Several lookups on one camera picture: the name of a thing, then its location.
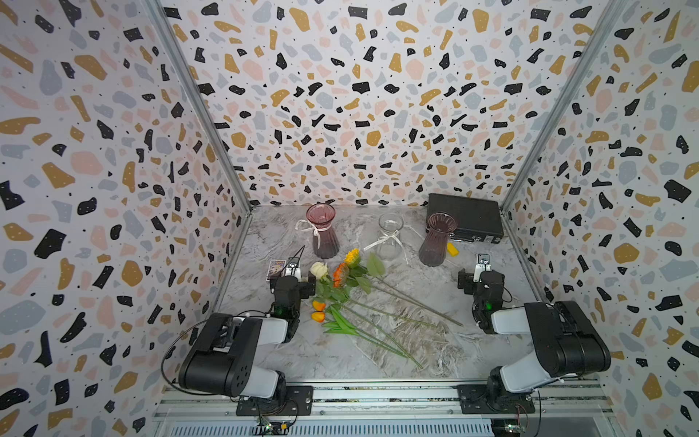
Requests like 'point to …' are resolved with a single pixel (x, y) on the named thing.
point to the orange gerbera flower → (340, 276)
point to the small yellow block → (451, 249)
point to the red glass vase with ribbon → (325, 243)
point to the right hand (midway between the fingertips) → (482, 269)
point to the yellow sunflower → (374, 269)
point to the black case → (479, 220)
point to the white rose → (320, 270)
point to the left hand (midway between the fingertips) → (296, 271)
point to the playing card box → (276, 267)
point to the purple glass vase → (433, 248)
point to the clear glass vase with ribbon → (389, 241)
